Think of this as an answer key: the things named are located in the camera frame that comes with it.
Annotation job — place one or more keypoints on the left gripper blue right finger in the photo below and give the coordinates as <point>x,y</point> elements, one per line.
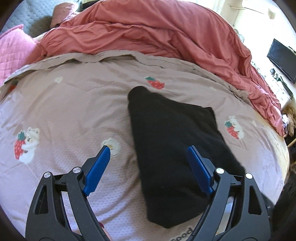
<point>236,209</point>

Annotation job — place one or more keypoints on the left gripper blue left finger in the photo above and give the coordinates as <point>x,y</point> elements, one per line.
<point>47,218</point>

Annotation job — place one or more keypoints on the black long-sleeve sweatshirt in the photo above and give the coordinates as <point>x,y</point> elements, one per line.
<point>163,130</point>

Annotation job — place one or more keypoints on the person's left hand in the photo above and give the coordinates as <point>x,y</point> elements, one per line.
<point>106,232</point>

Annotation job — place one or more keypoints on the beige strawberry bear bedsheet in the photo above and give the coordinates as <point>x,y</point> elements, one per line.
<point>65,108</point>

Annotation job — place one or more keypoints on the black monitor screen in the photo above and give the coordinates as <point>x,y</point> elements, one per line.
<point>283,58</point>

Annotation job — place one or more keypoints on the pink quilted pillow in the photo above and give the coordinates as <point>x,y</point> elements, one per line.
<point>17,50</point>

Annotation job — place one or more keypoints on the salmon red duvet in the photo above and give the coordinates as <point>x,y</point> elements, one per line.
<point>175,29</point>

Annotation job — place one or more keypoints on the dusty pink small pillow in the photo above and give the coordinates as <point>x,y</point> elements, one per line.
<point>63,12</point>

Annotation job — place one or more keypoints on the grey quilted headboard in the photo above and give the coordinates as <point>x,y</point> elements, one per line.
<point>35,16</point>

